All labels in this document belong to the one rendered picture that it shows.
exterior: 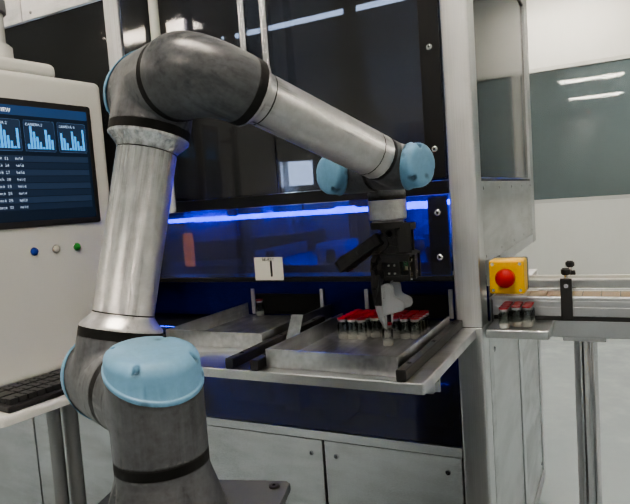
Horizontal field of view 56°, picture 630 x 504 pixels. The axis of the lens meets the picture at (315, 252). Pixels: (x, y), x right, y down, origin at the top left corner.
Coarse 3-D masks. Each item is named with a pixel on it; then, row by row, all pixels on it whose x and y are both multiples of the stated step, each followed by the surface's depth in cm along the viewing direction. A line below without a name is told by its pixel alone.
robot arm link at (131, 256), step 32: (128, 64) 81; (128, 96) 82; (128, 128) 81; (160, 128) 82; (128, 160) 82; (160, 160) 83; (128, 192) 82; (160, 192) 84; (128, 224) 82; (160, 224) 84; (128, 256) 81; (160, 256) 85; (96, 288) 83; (128, 288) 81; (96, 320) 80; (128, 320) 81; (96, 352) 79; (64, 384) 83
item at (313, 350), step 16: (336, 320) 139; (448, 320) 129; (304, 336) 125; (320, 336) 131; (336, 336) 133; (432, 336) 118; (272, 352) 111; (288, 352) 110; (304, 352) 108; (320, 352) 106; (336, 352) 119; (352, 352) 118; (368, 352) 117; (384, 352) 116; (400, 352) 115; (416, 352) 109; (288, 368) 110; (304, 368) 108; (320, 368) 107; (336, 368) 105; (352, 368) 104; (368, 368) 102; (384, 368) 101
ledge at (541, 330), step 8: (496, 320) 138; (536, 320) 135; (544, 320) 135; (488, 328) 131; (496, 328) 130; (512, 328) 129; (520, 328) 129; (528, 328) 128; (536, 328) 128; (544, 328) 127; (552, 328) 131; (488, 336) 130; (496, 336) 129; (504, 336) 129; (512, 336) 128; (520, 336) 127; (528, 336) 126; (536, 336) 126; (544, 336) 125
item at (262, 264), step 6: (258, 258) 155; (264, 258) 154; (270, 258) 153; (276, 258) 152; (258, 264) 155; (264, 264) 154; (276, 264) 152; (282, 264) 152; (258, 270) 155; (264, 270) 154; (276, 270) 152; (282, 270) 152; (258, 276) 155; (264, 276) 154; (270, 276) 154; (276, 276) 153; (282, 276) 152
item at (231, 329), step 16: (208, 320) 151; (224, 320) 157; (240, 320) 159; (256, 320) 158; (272, 320) 156; (288, 320) 155; (304, 320) 143; (176, 336) 136; (192, 336) 134; (208, 336) 132; (224, 336) 130; (240, 336) 128; (256, 336) 126; (272, 336) 129
